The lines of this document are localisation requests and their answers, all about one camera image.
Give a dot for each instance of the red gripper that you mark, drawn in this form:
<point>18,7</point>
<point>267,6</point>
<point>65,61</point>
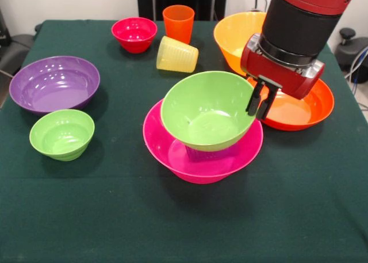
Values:
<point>276,73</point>

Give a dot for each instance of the large green bowl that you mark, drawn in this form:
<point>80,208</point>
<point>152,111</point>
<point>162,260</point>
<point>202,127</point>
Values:
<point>210,113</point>

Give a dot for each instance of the purple cup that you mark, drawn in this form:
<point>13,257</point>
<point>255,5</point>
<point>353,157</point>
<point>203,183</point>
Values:
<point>207,155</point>

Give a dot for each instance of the yellow bowl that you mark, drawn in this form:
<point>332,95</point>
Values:
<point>230,32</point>

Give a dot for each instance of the yellow cup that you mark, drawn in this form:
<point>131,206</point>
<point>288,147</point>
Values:
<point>178,57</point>

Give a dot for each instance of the pink bowl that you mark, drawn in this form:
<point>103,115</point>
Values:
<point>161,153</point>

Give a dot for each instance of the orange bowl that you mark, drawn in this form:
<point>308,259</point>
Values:
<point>293,113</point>

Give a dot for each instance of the black round equipment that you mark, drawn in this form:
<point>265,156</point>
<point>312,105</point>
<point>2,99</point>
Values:
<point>349,50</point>

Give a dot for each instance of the orange cup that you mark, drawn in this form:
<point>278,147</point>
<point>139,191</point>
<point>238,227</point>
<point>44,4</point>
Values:
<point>178,27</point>

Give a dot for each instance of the red bowl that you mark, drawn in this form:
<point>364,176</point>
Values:
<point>135,35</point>

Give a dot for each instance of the dark green tablecloth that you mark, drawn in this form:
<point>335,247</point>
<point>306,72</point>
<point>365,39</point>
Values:
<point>86,202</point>

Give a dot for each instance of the small green bowl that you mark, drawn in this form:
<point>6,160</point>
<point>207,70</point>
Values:
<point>61,136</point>

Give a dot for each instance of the purple bowl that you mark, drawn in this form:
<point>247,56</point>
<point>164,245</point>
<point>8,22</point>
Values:
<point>54,87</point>

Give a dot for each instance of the dark grey chair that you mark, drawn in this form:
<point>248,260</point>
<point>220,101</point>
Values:
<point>17,50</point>

